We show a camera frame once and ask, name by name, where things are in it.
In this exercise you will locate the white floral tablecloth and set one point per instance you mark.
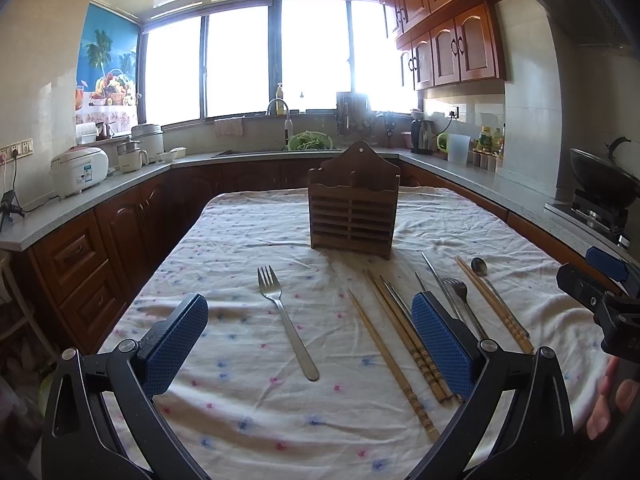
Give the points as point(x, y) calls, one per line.
point(241, 404)

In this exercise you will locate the steel kitchen faucet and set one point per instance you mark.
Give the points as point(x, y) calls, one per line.
point(278, 107)

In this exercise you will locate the knife rack with utensils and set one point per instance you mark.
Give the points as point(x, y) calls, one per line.
point(353, 114)

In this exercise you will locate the black wok on stove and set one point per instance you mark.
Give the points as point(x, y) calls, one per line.
point(602, 179)

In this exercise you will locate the wall power outlet strip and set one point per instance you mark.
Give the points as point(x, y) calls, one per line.
point(16, 150)

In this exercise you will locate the upper wooden wall cabinets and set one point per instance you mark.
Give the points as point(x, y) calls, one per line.
point(443, 42)

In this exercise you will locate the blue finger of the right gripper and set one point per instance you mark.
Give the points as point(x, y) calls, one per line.
point(613, 268)

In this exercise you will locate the person's right hand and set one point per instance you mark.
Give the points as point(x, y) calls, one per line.
point(623, 395)

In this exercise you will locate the condiment bottles group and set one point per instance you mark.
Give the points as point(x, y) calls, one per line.
point(487, 152)

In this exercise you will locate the steel spoon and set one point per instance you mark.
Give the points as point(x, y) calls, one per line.
point(480, 268)

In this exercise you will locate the black electric kettle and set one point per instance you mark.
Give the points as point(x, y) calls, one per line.
point(421, 137)

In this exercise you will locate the white plastic jug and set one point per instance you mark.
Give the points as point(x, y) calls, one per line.
point(458, 147)

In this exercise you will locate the wooden utensil holder box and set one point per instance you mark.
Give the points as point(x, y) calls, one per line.
point(352, 201)

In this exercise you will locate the large white cooker pot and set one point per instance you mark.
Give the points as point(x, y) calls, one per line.
point(150, 137)

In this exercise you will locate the white rice cooker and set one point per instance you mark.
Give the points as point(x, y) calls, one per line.
point(77, 169)

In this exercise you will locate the tropical fruit window poster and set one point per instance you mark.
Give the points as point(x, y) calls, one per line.
point(106, 77)

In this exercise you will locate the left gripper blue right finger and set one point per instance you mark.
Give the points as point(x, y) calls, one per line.
point(515, 420)

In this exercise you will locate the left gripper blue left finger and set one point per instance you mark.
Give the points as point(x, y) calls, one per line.
point(101, 421)

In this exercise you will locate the bamboo chopstick pair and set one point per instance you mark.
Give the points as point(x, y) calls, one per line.
point(525, 345)

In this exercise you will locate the green colander with vegetables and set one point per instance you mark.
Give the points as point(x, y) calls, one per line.
point(310, 141)

